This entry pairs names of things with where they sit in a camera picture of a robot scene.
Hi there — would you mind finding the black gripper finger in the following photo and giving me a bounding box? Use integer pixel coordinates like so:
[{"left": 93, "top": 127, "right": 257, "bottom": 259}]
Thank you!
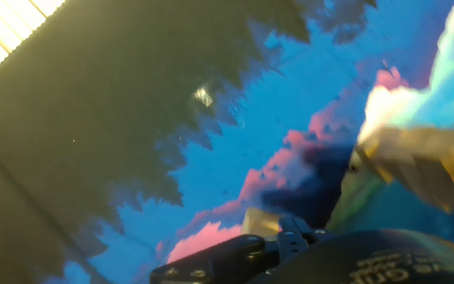
[{"left": 150, "top": 215, "right": 337, "bottom": 284}]

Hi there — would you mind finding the large wooden cube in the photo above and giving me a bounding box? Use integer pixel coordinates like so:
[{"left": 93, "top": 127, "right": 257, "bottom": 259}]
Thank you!
[{"left": 241, "top": 207, "right": 282, "bottom": 240}]

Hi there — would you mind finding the printed landscape desk mat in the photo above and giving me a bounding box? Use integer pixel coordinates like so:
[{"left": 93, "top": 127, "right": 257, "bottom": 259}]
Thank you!
[{"left": 0, "top": 0, "right": 454, "bottom": 284}]

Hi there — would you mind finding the white ribbed sheet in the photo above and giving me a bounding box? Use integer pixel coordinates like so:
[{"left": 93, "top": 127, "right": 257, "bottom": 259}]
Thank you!
[{"left": 0, "top": 0, "right": 67, "bottom": 86}]

